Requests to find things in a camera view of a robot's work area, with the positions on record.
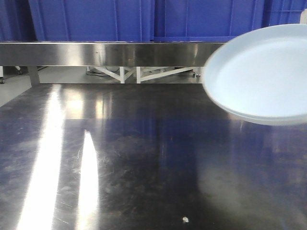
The blue crate centre left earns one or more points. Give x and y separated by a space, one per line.
93 20

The blue crate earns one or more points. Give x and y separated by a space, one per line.
277 12
205 20
16 22
93 20

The white cart leg with caster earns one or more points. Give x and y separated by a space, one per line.
2 79

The light blue plate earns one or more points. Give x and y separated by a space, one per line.
269 121
261 73

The white label on crate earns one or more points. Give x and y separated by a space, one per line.
303 17

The blue crate far left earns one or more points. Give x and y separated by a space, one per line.
16 22

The left steel shelf post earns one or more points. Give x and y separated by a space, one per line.
34 76

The blue crate far right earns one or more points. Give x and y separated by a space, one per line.
277 12

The small white crumb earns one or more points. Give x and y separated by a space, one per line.
185 219

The blue crate centre right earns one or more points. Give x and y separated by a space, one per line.
205 20

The white metal table frame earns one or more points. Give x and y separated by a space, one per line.
142 74

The stainless steel shelf rail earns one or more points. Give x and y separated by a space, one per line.
173 54

